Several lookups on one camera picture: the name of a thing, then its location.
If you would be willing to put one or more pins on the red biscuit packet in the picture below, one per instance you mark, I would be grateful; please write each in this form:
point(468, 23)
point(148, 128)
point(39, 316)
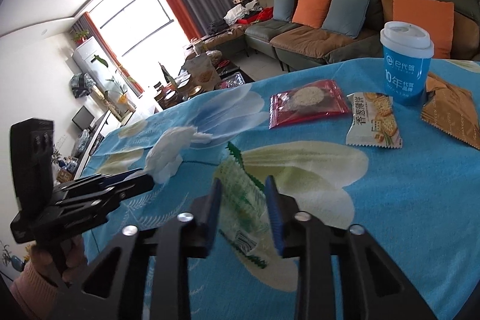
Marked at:
point(319, 99)

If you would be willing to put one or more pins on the cluttered coffee table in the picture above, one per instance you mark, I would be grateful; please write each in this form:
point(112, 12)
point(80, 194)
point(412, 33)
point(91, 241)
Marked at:
point(199, 74)

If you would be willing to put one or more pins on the blue lidded paper cup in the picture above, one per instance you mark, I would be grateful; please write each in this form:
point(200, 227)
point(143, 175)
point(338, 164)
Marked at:
point(408, 50)

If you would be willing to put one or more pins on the blue floral tablecloth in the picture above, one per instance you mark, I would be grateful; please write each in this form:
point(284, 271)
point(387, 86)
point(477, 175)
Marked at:
point(420, 202)

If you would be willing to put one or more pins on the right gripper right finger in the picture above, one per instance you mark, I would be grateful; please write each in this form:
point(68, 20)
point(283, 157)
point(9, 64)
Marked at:
point(340, 270)

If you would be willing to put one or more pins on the small black monitor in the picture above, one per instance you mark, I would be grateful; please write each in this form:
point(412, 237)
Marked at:
point(83, 119)

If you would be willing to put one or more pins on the green sectional sofa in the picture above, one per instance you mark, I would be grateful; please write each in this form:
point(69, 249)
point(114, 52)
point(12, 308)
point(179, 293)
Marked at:
point(301, 34)

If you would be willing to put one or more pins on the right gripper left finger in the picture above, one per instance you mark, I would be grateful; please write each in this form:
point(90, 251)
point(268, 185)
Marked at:
point(112, 286)

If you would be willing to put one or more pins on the white tissue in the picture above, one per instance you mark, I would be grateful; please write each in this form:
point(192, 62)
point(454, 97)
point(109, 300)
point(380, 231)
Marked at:
point(164, 158)

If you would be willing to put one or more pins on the brown snack packet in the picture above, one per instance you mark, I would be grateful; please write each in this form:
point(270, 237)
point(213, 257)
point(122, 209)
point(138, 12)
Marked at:
point(451, 109)

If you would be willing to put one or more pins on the cracker snack packet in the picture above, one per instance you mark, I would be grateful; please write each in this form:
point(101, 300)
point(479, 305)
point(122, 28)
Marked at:
point(373, 122)

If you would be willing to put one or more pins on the black white tv cabinet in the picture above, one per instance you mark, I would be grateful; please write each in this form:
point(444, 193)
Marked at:
point(72, 166)

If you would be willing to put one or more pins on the left hand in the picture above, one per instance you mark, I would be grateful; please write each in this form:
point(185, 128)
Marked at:
point(75, 261)

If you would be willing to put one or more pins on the orange cushion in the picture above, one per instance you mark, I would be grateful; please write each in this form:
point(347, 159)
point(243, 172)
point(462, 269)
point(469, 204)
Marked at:
point(435, 17)
point(311, 13)

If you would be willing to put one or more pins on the grey blue cushion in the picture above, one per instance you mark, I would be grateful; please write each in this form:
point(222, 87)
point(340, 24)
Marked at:
point(283, 10)
point(346, 17)

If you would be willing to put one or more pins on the green clear snack wrapper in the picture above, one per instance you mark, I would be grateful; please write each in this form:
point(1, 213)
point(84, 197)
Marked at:
point(243, 221)

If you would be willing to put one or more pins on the white air conditioner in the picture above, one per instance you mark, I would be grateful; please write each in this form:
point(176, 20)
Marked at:
point(91, 58)

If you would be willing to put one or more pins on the pink left forearm sleeve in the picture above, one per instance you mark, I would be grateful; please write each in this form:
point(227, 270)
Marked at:
point(34, 295)

